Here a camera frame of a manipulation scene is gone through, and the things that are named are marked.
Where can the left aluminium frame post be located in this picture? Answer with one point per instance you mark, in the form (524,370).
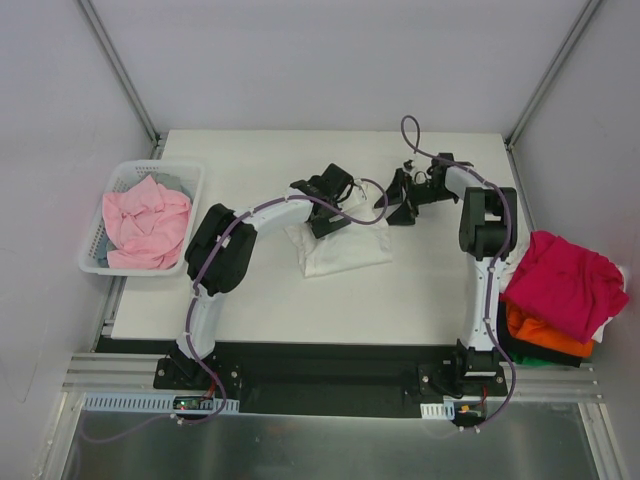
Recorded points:
(113,58)

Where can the green t shirt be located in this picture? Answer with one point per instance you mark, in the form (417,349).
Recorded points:
(525,360)

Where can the white plastic laundry basket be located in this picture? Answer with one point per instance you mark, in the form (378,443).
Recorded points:
(144,220)

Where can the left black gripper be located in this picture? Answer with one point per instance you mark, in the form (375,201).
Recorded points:
(327,220)

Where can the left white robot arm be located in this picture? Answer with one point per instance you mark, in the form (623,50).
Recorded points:
(219,254)

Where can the right aluminium frame post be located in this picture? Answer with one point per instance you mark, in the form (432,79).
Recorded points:
(578,28)

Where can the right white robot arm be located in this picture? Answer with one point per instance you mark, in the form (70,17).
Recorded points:
(488,233)

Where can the aluminium frame post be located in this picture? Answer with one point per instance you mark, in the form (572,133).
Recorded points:
(113,58)
(578,28)

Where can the aluminium rail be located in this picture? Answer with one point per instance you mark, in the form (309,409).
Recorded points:
(144,365)

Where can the pink t shirt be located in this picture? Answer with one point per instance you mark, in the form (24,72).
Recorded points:
(145,225)

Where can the left white cable duct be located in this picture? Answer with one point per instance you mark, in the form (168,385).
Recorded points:
(158,404)

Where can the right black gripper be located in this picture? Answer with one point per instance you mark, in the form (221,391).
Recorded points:
(409,195)

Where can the right white cable duct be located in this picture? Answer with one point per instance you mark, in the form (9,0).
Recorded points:
(437,411)

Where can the white floral t shirt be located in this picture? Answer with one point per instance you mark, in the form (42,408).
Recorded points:
(351,247)

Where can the orange t shirt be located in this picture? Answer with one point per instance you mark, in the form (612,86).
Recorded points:
(525,327)

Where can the white folded t shirt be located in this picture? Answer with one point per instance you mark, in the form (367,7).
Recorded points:
(512,263)

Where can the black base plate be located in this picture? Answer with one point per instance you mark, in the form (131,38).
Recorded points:
(332,399)

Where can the black t shirt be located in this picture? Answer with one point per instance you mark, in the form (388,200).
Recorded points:
(510,344)

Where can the white cable duct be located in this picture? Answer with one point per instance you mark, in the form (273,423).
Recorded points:
(158,404)
(437,411)

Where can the magenta t shirt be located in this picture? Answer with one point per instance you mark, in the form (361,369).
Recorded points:
(569,287)

